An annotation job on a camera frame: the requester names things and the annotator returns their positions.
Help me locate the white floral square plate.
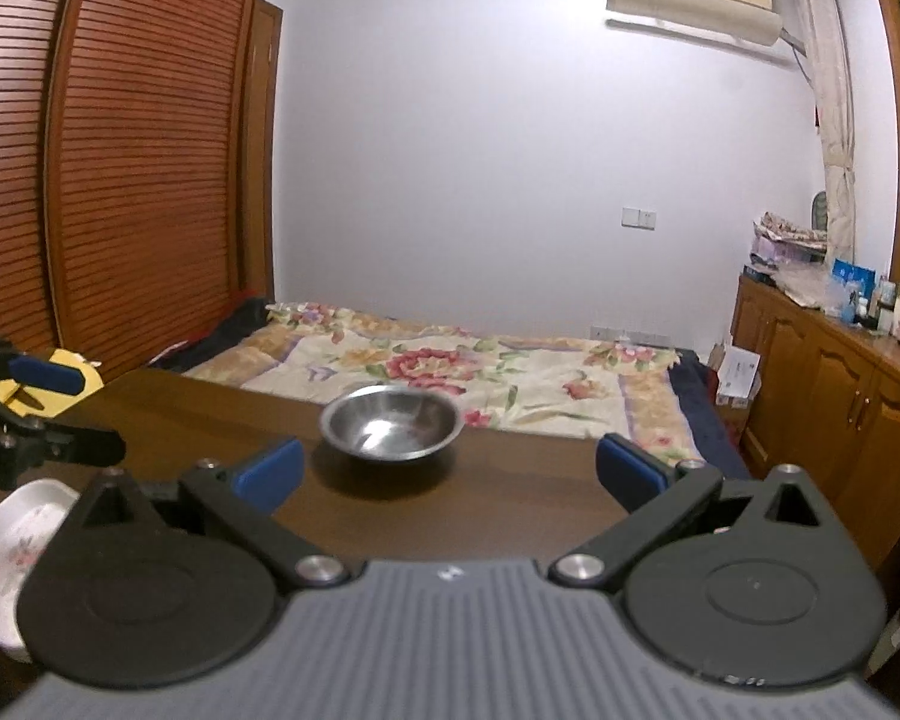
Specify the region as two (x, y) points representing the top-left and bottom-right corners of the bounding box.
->
(0, 479), (77, 663)

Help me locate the small steel bowl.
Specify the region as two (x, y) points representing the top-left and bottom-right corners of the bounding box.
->
(318, 383), (464, 463)

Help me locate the floral bed quilt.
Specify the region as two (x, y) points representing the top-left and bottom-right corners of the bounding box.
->
(190, 302), (702, 463)

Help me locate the navy bed sheet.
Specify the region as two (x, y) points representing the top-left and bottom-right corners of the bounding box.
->
(668, 348), (751, 479)

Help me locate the white paper bag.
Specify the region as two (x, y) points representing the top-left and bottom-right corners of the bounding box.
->
(717, 346), (761, 400)

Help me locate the wooden sideboard cabinet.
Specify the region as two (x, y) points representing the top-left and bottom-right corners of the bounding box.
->
(731, 275), (900, 572)

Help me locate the folded cloth stack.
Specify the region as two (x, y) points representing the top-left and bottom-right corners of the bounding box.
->
(751, 211), (827, 268)

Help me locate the brown louvered wardrobe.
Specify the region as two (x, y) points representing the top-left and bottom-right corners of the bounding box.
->
(0, 0), (258, 376)

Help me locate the blue white box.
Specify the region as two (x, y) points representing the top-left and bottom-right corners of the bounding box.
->
(831, 259), (877, 320)

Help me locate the cream curtain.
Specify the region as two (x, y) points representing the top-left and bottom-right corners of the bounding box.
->
(795, 0), (857, 262)

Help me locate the white wall socket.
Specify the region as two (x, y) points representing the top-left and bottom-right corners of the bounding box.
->
(590, 325), (673, 348)

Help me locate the white wall switch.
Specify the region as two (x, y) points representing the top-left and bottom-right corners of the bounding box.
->
(621, 206), (656, 231)

